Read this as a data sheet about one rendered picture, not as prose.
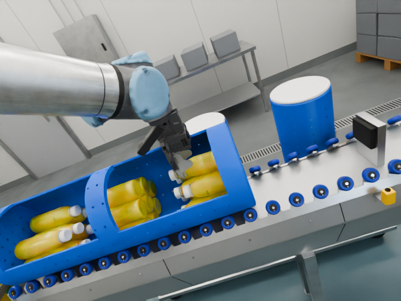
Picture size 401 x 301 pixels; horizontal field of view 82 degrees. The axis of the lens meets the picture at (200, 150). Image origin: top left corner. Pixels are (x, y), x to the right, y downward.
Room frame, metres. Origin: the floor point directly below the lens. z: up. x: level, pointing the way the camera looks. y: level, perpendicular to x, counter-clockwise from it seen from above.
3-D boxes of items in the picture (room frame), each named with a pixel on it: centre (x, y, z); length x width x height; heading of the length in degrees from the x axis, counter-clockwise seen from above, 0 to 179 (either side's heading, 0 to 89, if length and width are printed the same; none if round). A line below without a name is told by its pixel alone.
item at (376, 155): (0.55, -0.50, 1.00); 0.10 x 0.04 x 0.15; 172
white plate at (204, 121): (1.12, -0.05, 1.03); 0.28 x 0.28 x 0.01
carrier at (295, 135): (1.03, -0.57, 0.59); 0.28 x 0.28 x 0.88
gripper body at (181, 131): (0.62, 0.06, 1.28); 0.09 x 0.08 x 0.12; 82
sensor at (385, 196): (0.42, -0.43, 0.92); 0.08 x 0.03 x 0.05; 172
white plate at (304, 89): (1.03, -0.57, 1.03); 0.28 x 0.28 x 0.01
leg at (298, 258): (0.66, -0.23, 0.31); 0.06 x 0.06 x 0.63; 82
